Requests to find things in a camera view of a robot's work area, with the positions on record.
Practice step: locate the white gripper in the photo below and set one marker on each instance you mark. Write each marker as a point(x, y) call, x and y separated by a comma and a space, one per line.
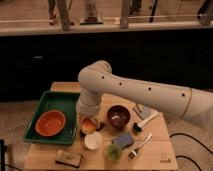
point(88, 103)

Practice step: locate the red yellow apple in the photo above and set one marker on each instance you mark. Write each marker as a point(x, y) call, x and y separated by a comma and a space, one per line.
point(87, 126)

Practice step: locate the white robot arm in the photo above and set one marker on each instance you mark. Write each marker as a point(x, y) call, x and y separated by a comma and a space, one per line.
point(192, 105)

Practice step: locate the white paper cup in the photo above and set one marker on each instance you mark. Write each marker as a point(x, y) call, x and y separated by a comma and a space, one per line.
point(93, 141)

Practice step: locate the green cup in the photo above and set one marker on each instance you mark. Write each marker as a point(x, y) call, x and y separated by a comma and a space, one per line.
point(113, 152)

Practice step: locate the green plastic tray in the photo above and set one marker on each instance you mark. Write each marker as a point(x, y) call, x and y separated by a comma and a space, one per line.
point(53, 100)

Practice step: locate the dark brown bowl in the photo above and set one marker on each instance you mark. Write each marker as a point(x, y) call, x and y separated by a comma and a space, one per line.
point(118, 116)

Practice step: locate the orange bowl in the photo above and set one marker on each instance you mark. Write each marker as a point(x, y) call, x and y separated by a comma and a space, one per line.
point(50, 123)

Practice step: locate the wooden table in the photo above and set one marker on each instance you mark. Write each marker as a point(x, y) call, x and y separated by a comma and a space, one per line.
point(156, 155)

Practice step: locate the blue sponge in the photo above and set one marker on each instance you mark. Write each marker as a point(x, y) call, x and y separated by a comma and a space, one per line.
point(123, 140)

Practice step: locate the grey spatula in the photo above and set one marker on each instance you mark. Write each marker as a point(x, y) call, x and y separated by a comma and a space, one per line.
point(142, 111)

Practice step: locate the brown wooden block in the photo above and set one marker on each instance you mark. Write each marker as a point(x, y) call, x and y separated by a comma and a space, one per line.
point(67, 158)

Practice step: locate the silver fork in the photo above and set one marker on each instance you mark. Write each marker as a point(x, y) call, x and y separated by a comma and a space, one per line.
point(135, 151)

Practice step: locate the white handled black brush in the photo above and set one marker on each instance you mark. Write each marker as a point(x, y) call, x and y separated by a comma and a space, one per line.
point(137, 127)

